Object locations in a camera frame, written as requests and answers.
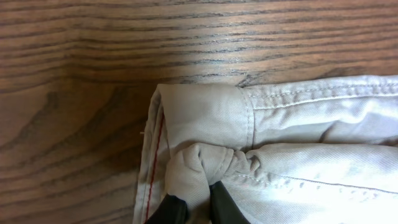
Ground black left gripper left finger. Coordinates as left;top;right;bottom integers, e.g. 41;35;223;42
145;194;189;224

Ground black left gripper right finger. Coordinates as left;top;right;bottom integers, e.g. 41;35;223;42
210;181;249;224

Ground beige shorts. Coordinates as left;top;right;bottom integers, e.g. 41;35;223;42
133;75;397;223

